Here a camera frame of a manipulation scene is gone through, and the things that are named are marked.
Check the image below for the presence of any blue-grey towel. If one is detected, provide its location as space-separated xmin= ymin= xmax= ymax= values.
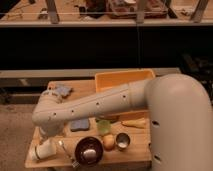
xmin=55 ymin=86 xmax=72 ymax=98

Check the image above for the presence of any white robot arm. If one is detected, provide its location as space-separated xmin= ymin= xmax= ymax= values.
xmin=32 ymin=74 xmax=213 ymax=171

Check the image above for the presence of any yellow plastic bin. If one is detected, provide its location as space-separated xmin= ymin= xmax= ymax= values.
xmin=95 ymin=69 xmax=156 ymax=92

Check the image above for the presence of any dark green vegetable toy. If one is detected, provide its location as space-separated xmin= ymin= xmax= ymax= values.
xmin=95 ymin=116 xmax=119 ymax=123

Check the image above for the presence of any blue sponge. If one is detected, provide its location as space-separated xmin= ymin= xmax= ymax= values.
xmin=70 ymin=119 xmax=90 ymax=132

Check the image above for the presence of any orange round fruit toy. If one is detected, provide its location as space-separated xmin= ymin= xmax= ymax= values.
xmin=103 ymin=134 xmax=115 ymax=150

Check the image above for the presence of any small metal cup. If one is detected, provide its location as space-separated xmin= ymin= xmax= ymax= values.
xmin=116 ymin=133 xmax=130 ymax=150

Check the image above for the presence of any dark purple bowl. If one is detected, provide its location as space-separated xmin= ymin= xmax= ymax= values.
xmin=75 ymin=137 xmax=103 ymax=166

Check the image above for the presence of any metal spoon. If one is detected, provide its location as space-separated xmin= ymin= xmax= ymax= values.
xmin=58 ymin=140 xmax=79 ymax=169

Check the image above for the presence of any white mug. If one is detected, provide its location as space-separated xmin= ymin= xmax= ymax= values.
xmin=29 ymin=139 xmax=56 ymax=161

